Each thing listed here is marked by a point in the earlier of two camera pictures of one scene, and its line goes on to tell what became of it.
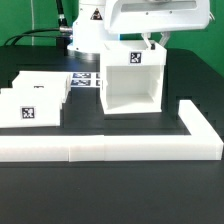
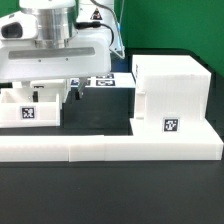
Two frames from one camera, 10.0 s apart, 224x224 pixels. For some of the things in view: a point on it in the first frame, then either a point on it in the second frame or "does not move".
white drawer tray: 31,107 does not move
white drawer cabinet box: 131,77 to 171,94
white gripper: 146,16 to 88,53
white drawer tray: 52,80 does not move
